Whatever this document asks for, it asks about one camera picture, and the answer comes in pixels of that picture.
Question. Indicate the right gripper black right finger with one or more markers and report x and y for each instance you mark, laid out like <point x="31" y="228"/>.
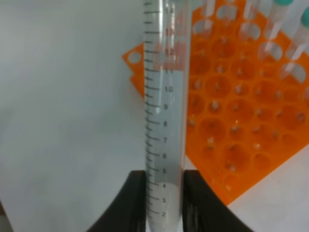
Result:
<point x="203" y="211"/>

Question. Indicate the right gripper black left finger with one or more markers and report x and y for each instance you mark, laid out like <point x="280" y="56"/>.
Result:
<point x="127" y="212"/>

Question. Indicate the test tube teal cap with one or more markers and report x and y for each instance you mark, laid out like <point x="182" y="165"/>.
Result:
<point x="166" y="50"/>

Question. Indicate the orange test tube rack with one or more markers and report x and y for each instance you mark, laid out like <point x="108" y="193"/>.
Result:
<point x="243" y="120"/>

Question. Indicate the test tube row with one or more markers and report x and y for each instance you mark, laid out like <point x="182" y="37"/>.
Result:
<point x="249" y="14"/>
<point x="278" y="12"/>
<point x="298" y="44"/>

